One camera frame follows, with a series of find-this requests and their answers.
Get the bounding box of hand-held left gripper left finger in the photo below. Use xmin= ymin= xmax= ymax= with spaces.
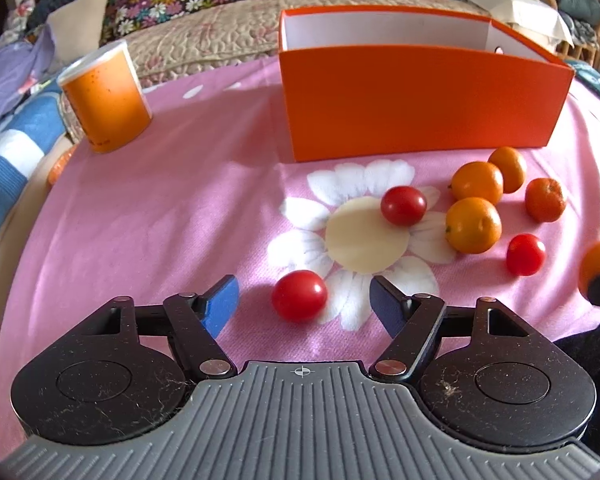
xmin=74 ymin=274 xmax=241 ymax=382

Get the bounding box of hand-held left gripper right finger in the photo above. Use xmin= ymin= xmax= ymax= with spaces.
xmin=368 ymin=275 xmax=532 ymax=383

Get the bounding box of red tomato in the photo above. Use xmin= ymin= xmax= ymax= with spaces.
xmin=380 ymin=186 xmax=428 ymax=226
xmin=271 ymin=270 xmax=329 ymax=323
xmin=506 ymin=233 xmax=548 ymax=277

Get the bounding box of orange cardboard box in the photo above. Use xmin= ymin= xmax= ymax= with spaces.
xmin=278 ymin=6 xmax=576 ymax=163

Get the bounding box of dark cloth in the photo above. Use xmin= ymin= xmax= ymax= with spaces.
xmin=552 ymin=310 xmax=600 ymax=461

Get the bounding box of pink flowered tablecloth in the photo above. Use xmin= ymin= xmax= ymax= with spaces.
xmin=0 ymin=52 xmax=600 ymax=461

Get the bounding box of orange wastebasket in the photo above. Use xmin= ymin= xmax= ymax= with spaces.
xmin=47 ymin=144 xmax=78 ymax=186

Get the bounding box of tan sofa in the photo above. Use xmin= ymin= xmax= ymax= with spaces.
xmin=0 ymin=135 xmax=76 ymax=361

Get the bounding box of orange speckled canister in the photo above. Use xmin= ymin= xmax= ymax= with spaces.
xmin=56 ymin=40 xmax=153 ymax=155

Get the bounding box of blue striped blanket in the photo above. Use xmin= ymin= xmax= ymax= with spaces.
xmin=0 ymin=92 xmax=73 ymax=261

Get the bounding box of beige quilted bedspread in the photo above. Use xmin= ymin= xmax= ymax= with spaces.
xmin=57 ymin=0 xmax=493 ymax=143

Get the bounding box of purple floral sheet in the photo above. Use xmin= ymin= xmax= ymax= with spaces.
xmin=0 ymin=25 xmax=63 ymax=141

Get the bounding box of beige pillow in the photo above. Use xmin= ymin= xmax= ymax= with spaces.
xmin=45 ymin=0 xmax=112 ymax=53

